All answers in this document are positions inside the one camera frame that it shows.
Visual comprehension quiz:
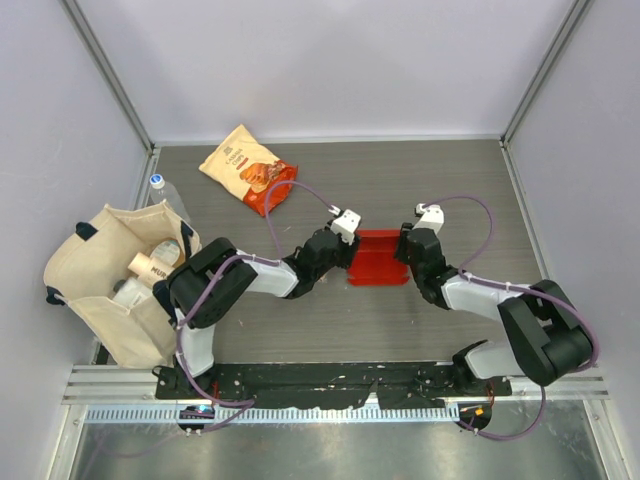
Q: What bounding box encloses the red paper box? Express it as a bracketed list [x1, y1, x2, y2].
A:
[347, 229, 409, 287]

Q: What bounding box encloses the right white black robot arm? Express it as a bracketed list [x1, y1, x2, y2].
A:
[395, 223, 596, 395]

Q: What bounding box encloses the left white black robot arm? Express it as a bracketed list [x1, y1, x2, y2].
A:
[166, 226, 360, 399]

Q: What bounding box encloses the cassava chips bag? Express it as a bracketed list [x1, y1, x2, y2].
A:
[199, 124, 298, 217]

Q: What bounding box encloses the clear plastic water bottle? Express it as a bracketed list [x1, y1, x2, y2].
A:
[149, 173, 191, 224]

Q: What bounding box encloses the beige cylindrical bottle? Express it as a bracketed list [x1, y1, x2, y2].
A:
[128, 253, 175, 287]

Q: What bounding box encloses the white pouch in bag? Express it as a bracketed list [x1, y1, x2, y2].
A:
[112, 277, 152, 309]

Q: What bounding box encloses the beige canvas tote bag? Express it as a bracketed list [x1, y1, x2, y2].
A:
[43, 202, 201, 369]

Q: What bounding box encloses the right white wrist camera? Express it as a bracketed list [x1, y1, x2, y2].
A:
[413, 203, 445, 234]

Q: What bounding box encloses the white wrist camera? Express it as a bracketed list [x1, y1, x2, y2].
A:
[413, 203, 445, 234]
[329, 205, 362, 245]

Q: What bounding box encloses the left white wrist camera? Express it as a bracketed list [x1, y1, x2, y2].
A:
[329, 205, 362, 245]

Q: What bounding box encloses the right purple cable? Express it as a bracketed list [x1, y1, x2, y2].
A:
[417, 194, 601, 441]

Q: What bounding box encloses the purple cable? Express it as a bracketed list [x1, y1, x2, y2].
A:
[174, 180, 346, 434]
[417, 194, 601, 441]

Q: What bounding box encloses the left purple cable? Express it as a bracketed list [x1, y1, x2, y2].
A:
[174, 180, 346, 434]

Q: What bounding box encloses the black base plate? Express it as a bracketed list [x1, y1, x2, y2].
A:
[152, 362, 512, 410]

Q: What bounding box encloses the white slotted cable duct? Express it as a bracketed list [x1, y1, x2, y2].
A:
[85, 402, 459, 425]

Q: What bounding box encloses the aluminium frame rail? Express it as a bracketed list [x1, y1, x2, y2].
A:
[63, 362, 609, 409]

